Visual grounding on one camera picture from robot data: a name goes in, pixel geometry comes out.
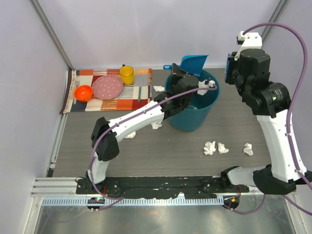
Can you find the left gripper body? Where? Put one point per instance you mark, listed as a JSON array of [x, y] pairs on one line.
[[175, 78]]

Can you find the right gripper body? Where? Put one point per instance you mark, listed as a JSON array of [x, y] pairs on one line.
[[236, 79]]

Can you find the blue hand brush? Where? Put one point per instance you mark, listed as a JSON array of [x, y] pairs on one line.
[[227, 77]]

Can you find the blue dustpan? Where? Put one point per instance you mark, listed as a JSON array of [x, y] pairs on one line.
[[193, 64]]

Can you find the teal plastic bin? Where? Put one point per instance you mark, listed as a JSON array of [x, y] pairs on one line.
[[191, 118]]

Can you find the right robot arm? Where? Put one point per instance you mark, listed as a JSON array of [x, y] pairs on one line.
[[270, 103]]

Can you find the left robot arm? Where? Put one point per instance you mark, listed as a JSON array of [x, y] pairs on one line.
[[107, 134]]

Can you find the paper scrap near placemat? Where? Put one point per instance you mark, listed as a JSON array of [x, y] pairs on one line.
[[158, 88]]

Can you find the table knife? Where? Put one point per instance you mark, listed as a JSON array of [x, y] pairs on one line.
[[141, 82]]

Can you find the yellow cup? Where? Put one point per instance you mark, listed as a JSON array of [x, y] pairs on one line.
[[127, 74]]

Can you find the crumpled paper right one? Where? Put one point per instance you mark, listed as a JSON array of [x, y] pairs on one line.
[[209, 148]]

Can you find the small crumpled paper far left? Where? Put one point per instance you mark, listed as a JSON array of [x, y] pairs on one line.
[[131, 135]]

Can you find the pink dotted plate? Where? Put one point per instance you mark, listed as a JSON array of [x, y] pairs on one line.
[[107, 87]]

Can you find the crumpled paper right two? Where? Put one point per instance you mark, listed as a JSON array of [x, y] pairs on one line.
[[221, 148]]

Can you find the orange bowl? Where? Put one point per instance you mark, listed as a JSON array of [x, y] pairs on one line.
[[83, 93]]

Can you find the fork on placemat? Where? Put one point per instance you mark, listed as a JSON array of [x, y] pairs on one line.
[[77, 84]]

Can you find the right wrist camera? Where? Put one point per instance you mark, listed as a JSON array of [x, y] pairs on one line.
[[248, 41]]

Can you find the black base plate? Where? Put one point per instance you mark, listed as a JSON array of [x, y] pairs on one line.
[[193, 187]]

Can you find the white cable duct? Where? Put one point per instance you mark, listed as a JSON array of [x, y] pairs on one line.
[[91, 201]]

